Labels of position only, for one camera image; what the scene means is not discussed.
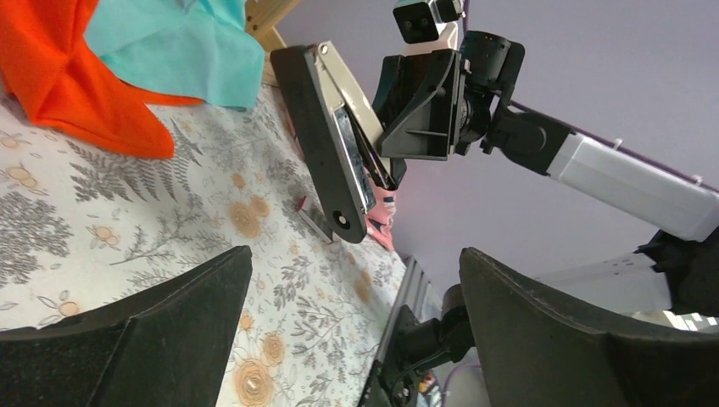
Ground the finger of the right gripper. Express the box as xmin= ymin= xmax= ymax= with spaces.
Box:
xmin=372 ymin=55 xmax=406 ymax=188
xmin=381 ymin=49 xmax=455 ymax=161

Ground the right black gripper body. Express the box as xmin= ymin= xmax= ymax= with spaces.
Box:
xmin=449 ymin=47 xmax=494 ymax=156

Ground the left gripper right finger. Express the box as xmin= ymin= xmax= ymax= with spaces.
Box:
xmin=459 ymin=248 xmax=718 ymax=406

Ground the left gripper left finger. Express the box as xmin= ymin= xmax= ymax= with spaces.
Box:
xmin=1 ymin=246 xmax=253 ymax=406

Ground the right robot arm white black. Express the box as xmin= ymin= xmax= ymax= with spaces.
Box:
xmin=373 ymin=31 xmax=718 ymax=316

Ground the pink patterned cloth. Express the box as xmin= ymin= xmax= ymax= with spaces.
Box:
xmin=365 ymin=186 xmax=397 ymax=251

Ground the wooden clothes rack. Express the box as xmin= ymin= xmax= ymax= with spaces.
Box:
xmin=245 ymin=0 xmax=301 ymax=87

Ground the floral table mat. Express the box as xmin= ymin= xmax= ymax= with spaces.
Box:
xmin=1 ymin=86 xmax=405 ymax=406

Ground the teal t-shirt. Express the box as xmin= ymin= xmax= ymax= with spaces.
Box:
xmin=84 ymin=0 xmax=265 ymax=109

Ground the orange t-shirt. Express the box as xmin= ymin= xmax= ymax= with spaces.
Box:
xmin=1 ymin=0 xmax=201 ymax=159

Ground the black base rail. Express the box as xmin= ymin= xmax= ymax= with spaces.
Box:
xmin=357 ymin=256 xmax=475 ymax=406

